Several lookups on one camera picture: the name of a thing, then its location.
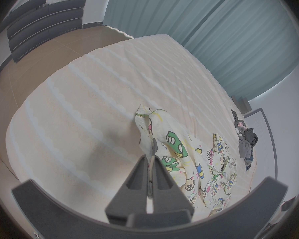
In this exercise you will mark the black chest of drawers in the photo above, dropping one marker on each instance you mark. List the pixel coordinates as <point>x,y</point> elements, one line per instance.
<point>39,28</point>

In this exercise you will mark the grey bedside table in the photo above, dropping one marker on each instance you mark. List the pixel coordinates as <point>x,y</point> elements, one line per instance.
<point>243,103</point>

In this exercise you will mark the pile of clothes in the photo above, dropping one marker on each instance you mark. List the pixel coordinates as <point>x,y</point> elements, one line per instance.
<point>246,146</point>

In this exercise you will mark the bed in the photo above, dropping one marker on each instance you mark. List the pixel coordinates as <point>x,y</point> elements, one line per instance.
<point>102,96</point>

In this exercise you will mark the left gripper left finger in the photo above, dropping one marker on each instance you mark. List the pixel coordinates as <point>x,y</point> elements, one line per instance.
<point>132,190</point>

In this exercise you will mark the white printed pyjama top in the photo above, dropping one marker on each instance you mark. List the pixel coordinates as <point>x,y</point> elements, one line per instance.
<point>214,163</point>

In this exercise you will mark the blue-green curtain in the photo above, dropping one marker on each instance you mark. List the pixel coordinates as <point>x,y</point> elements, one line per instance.
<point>214,33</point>

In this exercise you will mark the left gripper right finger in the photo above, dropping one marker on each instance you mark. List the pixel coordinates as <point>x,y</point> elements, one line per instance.
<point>169,193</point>

